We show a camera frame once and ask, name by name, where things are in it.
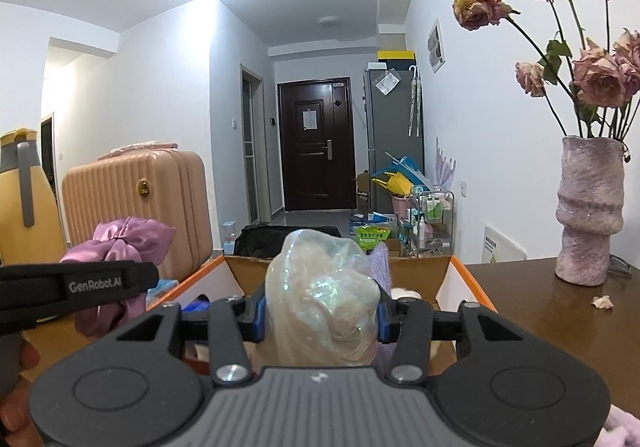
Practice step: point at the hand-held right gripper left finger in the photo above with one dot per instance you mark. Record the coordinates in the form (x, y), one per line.
(257, 317)

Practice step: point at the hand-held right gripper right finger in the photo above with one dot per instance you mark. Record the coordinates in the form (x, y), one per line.
(384, 322)

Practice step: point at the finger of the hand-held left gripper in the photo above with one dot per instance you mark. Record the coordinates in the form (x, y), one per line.
(142, 279)

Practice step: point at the purple satin scrunchie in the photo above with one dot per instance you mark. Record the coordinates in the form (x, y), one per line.
(130, 237)

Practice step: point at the orange white cardboard box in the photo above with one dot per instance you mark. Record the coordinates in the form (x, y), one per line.
(425, 272)

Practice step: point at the iridescent sheer pouch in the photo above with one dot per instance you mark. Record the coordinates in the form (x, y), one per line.
(320, 297)

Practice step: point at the person's left hand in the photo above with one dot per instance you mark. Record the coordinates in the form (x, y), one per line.
(15, 407)

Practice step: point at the blue plastic bag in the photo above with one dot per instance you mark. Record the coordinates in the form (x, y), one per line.
(161, 286)

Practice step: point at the yellow white plush toy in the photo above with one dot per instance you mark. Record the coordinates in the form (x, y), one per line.
(406, 293)

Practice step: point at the purple fuzzy plush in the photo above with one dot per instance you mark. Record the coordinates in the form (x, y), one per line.
(380, 267)

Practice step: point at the blue tissue packet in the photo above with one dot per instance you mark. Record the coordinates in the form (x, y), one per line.
(196, 304)

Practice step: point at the yellow thermos jug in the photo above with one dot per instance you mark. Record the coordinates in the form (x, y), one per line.
(25, 217)

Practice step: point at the black floor bag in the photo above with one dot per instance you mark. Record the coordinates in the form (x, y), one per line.
(250, 239)

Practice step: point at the clear water bottle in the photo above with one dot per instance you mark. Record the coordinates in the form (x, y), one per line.
(229, 239)

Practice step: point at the green printed bag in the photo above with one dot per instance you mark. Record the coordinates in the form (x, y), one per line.
(372, 234)

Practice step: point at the pink ribbed suitcase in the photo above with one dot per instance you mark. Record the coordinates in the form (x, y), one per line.
(165, 187)

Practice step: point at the blue floor packages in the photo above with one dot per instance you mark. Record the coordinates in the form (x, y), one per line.
(370, 219)

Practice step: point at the metal trolley rack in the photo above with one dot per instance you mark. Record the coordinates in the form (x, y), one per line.
(430, 222)

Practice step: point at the pink bucket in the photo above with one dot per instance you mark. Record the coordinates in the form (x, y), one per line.
(400, 206)

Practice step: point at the brown cardboard carton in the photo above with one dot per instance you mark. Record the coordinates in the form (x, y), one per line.
(363, 189)

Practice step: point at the white flat board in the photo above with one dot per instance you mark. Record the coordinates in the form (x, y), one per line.
(502, 247)

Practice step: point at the blue and yellow bag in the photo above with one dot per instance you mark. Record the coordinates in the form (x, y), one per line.
(400, 177)

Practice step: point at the dark brown entrance door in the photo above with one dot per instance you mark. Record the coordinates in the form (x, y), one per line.
(310, 167)

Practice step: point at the grey framed interior door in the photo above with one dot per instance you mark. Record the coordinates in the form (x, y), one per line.
(247, 152)

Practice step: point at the grey refrigerator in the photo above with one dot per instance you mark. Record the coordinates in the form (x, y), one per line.
(380, 127)

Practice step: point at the white paper notice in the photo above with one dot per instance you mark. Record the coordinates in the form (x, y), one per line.
(309, 121)

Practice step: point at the fallen pink petal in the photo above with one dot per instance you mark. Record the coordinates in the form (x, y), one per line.
(602, 302)

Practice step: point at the white folded umbrella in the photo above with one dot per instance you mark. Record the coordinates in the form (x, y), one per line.
(419, 102)
(411, 102)

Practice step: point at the pink textured vase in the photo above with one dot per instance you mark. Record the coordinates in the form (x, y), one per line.
(590, 212)

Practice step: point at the clear plastic pouch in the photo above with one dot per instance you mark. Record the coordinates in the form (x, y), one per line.
(387, 82)

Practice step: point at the dark eyeglasses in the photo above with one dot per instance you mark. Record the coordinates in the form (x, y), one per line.
(619, 264)

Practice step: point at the pale pink fluffy cloth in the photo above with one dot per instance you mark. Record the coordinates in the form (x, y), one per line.
(622, 427)

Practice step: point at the yellow black box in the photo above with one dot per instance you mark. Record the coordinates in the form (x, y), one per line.
(396, 56)

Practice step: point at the bunch of dried roses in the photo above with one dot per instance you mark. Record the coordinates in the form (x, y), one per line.
(597, 77)

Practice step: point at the white wall outlet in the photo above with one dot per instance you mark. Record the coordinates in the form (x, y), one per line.
(463, 188)

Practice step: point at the purple wall decal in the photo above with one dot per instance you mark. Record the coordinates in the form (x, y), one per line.
(444, 167)

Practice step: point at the small wall picture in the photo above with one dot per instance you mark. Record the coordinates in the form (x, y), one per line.
(436, 46)

